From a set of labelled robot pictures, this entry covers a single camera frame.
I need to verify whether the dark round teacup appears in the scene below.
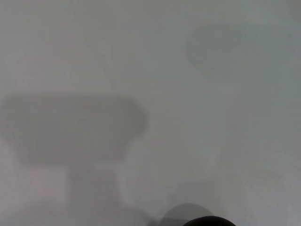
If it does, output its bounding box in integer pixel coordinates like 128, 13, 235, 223
182, 215, 236, 226

